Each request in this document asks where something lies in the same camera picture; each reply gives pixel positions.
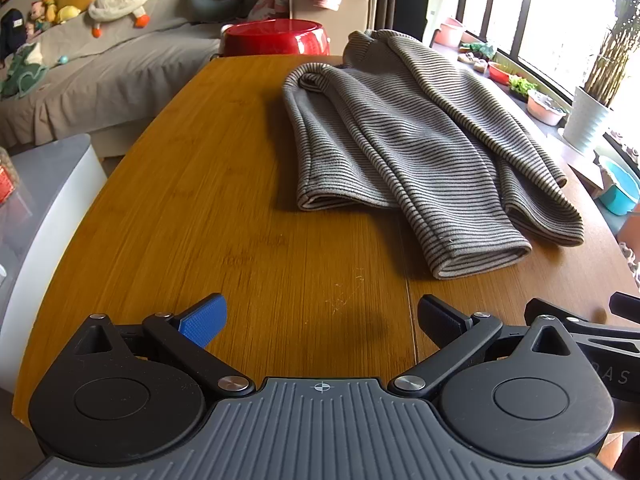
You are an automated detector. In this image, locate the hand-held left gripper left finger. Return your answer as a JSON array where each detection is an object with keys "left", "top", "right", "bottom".
[{"left": 72, "top": 292, "right": 257, "bottom": 397}]

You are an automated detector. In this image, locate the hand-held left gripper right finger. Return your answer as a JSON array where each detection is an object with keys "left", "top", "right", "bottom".
[{"left": 390, "top": 294, "right": 582, "bottom": 403}]

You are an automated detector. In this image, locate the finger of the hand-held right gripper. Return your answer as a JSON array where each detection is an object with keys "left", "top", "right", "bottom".
[
  {"left": 609, "top": 291, "right": 640, "bottom": 317},
  {"left": 524, "top": 297, "right": 640, "bottom": 357}
]

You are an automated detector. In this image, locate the grey striped sweater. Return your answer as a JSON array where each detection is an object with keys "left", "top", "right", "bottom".
[{"left": 281, "top": 29, "right": 586, "bottom": 281}]

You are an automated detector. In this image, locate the teal basin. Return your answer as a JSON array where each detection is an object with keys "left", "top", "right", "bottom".
[{"left": 597, "top": 155, "right": 640, "bottom": 217}]

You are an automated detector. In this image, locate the white ribbed plant pot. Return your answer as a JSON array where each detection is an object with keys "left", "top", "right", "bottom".
[{"left": 562, "top": 86, "right": 613, "bottom": 153}]

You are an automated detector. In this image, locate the white storage cabinet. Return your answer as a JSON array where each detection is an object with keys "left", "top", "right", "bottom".
[{"left": 0, "top": 133, "right": 108, "bottom": 396}]

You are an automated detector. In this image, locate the pink flower pot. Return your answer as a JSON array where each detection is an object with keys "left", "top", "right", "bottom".
[{"left": 526, "top": 90, "right": 568, "bottom": 127}]

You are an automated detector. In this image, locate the red label jar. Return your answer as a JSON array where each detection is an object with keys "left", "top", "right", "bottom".
[{"left": 0, "top": 147, "right": 19, "bottom": 206}]

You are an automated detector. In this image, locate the green plant tray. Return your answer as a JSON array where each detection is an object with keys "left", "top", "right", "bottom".
[{"left": 507, "top": 76, "right": 539, "bottom": 101}]

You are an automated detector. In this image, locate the tall bamboo plant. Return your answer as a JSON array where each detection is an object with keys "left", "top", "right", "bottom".
[{"left": 582, "top": 0, "right": 640, "bottom": 108}]

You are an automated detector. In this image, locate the grey covered sofa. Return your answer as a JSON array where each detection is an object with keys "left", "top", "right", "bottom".
[{"left": 0, "top": 0, "right": 281, "bottom": 150}]

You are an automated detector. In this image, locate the green plush toy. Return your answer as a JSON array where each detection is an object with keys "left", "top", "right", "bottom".
[{"left": 460, "top": 42, "right": 496, "bottom": 61}]

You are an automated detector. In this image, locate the pink basin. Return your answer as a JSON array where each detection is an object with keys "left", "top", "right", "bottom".
[{"left": 432, "top": 16, "right": 466, "bottom": 47}]

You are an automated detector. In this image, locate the green cloth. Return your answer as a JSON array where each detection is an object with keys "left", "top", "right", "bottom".
[{"left": 0, "top": 42, "right": 51, "bottom": 100}]

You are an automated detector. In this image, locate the window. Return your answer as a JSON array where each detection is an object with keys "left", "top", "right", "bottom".
[{"left": 455, "top": 0, "right": 640, "bottom": 121}]

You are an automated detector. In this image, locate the beige cabinet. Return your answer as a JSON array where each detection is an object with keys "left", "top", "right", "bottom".
[{"left": 288, "top": 0, "right": 375, "bottom": 57}]

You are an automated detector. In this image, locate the black backpack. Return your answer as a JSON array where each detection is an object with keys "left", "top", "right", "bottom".
[{"left": 0, "top": 10, "right": 28, "bottom": 61}]

